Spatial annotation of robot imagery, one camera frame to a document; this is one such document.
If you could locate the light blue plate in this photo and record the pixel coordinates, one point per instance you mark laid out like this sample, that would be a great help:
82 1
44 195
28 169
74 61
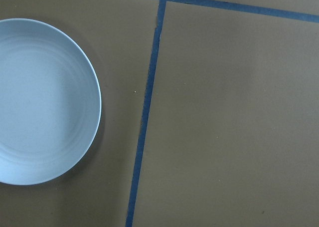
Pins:
50 102

